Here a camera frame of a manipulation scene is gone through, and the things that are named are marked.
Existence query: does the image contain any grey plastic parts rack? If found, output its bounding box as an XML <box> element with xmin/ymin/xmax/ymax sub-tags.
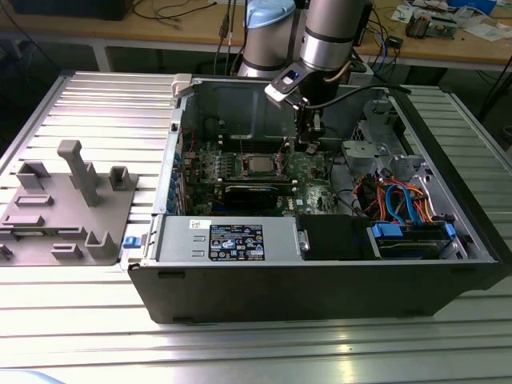
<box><xmin>0</xmin><ymin>138</ymin><xmax>140</xmax><ymax>268</ymax></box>

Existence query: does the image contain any pale blue object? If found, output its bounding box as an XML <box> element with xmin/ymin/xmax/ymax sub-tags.
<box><xmin>0</xmin><ymin>370</ymin><xmax>67</xmax><ymax>384</ymax></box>

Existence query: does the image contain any finned cpu cooler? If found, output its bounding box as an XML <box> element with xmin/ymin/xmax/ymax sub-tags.
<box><xmin>406</xmin><ymin>10</ymin><xmax>432</xmax><ymax>40</ymax></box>

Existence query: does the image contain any white printed leaflet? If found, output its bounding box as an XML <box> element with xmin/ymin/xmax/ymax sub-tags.
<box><xmin>390</xmin><ymin>3</ymin><xmax>417</xmax><ymax>23</ymax></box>

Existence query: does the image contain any blue cardboard box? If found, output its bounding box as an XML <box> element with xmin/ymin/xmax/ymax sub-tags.
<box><xmin>446</xmin><ymin>0</ymin><xmax>498</xmax><ymax>14</ymax></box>

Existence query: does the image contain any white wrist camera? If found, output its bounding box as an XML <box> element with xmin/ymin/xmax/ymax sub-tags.
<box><xmin>263</xmin><ymin>68</ymin><xmax>310</xmax><ymax>108</ymax></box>

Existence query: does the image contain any black drive bay cover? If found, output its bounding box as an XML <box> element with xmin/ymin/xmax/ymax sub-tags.
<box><xmin>298</xmin><ymin>214</ymin><xmax>372</xmax><ymax>262</ymax></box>

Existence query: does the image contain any pale grey case latch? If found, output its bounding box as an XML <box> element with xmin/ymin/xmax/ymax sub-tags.
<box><xmin>170</xmin><ymin>73</ymin><xmax>194</xmax><ymax>99</ymax></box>

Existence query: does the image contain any wooden desk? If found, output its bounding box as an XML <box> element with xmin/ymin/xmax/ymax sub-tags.
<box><xmin>0</xmin><ymin>0</ymin><xmax>512</xmax><ymax>73</ymax></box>

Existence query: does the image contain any silver cpu chip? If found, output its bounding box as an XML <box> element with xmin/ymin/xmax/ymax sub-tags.
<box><xmin>246</xmin><ymin>156</ymin><xmax>276</xmax><ymax>172</ymax></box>

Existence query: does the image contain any black open pc case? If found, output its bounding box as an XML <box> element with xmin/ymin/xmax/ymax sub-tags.
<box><xmin>126</xmin><ymin>74</ymin><xmax>512</xmax><ymax>325</ymax></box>

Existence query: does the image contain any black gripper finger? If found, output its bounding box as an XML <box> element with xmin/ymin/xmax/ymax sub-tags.
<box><xmin>295</xmin><ymin>102</ymin><xmax>313</xmax><ymax>153</ymax></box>
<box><xmin>308</xmin><ymin>114</ymin><xmax>326</xmax><ymax>154</ymax></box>

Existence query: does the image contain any green motherboard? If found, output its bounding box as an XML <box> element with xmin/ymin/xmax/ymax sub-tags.
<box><xmin>182</xmin><ymin>135</ymin><xmax>341</xmax><ymax>215</ymax></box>

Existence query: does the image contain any black graphics card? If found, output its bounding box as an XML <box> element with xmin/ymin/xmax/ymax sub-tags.
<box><xmin>218</xmin><ymin>178</ymin><xmax>296</xmax><ymax>212</ymax></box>

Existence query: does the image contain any cpu socket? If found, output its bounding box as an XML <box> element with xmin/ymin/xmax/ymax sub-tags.
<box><xmin>242</xmin><ymin>154</ymin><xmax>281</xmax><ymax>178</ymax></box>

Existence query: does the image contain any metal socket cover frame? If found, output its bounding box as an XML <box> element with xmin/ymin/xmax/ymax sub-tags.
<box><xmin>274</xmin><ymin>137</ymin><xmax>297</xmax><ymax>178</ymax></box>

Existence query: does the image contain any black equipment case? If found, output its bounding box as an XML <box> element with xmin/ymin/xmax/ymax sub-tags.
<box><xmin>7</xmin><ymin>0</ymin><xmax>129</xmax><ymax>22</ymax></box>

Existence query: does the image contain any blue flat data wire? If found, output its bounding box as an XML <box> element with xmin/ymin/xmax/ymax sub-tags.
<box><xmin>384</xmin><ymin>178</ymin><xmax>419</xmax><ymax>227</ymax></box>

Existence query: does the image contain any grey metal device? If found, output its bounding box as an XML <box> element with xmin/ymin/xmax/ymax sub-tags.
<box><xmin>430</xmin><ymin>14</ymin><xmax>459</xmax><ymax>40</ymax></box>

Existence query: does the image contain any silver power supply unit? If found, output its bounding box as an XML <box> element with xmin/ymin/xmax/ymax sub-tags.
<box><xmin>153</xmin><ymin>214</ymin><xmax>302</xmax><ymax>264</ymax></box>

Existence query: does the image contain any orange wire bundle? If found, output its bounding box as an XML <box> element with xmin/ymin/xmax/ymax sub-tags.
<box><xmin>355</xmin><ymin>175</ymin><xmax>435</xmax><ymax>225</ymax></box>

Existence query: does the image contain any white barcode sheet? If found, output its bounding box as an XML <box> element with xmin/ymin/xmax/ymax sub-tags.
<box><xmin>346</xmin><ymin>62</ymin><xmax>364</xmax><ymax>84</ymax></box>

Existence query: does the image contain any hard disk in blue carrier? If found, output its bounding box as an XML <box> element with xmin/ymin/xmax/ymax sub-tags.
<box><xmin>366</xmin><ymin>221</ymin><xmax>458</xmax><ymax>262</ymax></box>

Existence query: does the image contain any black upright box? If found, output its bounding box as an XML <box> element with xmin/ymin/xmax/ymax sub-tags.
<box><xmin>358</xmin><ymin>3</ymin><xmax>376</xmax><ymax>47</ymax></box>

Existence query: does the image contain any white paper sheet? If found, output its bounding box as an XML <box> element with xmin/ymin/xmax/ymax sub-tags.
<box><xmin>470</xmin><ymin>22</ymin><xmax>507</xmax><ymax>42</ymax></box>

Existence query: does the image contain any silver metal bracket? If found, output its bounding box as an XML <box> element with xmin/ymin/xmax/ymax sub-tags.
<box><xmin>341</xmin><ymin>138</ymin><xmax>392</xmax><ymax>172</ymax></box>

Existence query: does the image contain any black camera cable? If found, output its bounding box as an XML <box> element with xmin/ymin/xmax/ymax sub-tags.
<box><xmin>306</xmin><ymin>84</ymin><xmax>413</xmax><ymax>110</ymax></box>

